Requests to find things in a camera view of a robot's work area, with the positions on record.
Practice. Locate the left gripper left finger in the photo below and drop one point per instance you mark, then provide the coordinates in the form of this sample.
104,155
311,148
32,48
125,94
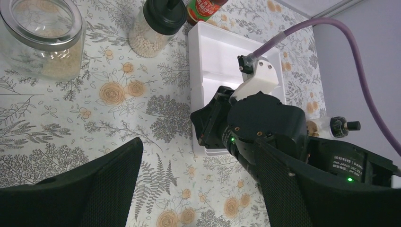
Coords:
96,194

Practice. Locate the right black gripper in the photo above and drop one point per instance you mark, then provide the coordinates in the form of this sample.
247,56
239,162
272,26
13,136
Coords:
235,125

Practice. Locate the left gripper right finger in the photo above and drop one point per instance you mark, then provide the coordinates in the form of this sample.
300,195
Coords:
298,194

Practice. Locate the white plastic organizer tray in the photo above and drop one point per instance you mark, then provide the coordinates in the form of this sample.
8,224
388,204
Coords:
213,62

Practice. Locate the clear glass jar metal rim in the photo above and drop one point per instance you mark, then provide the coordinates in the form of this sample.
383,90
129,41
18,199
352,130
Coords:
42,38

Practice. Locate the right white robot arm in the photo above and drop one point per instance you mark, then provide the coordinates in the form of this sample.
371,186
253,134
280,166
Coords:
343,159

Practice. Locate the red label sauce bottle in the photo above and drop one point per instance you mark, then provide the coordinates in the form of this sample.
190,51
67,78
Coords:
202,10

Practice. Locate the black cap white bean jar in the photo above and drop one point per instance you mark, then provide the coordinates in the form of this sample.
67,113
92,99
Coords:
155,25

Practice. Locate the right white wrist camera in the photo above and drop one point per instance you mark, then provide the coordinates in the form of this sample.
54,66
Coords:
260,76

